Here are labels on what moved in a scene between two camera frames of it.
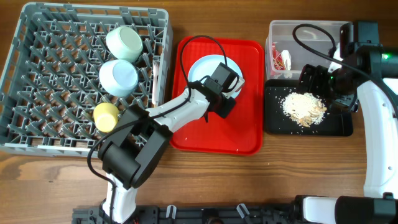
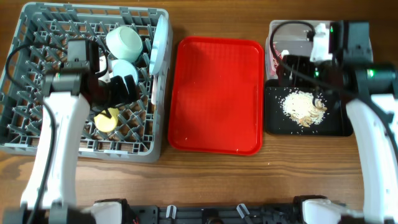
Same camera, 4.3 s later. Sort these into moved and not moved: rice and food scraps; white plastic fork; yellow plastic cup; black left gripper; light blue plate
Moved: black left gripper; light blue plate
Not moved: white plastic fork; rice and food scraps; yellow plastic cup
